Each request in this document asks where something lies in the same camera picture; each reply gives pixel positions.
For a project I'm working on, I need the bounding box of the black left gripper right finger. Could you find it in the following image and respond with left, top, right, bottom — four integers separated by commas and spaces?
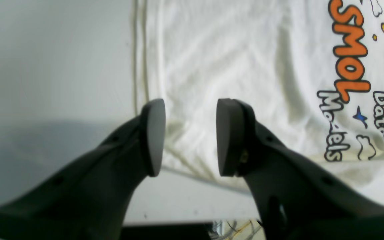
216, 98, 384, 240

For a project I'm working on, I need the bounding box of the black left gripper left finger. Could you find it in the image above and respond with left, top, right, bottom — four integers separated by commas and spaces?
0, 99, 166, 240

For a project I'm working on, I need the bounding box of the white printed T-shirt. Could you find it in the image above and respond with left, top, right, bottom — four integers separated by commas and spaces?
135, 0, 384, 204

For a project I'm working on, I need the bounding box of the yellow cable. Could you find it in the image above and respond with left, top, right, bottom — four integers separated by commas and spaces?
222, 220, 262, 239

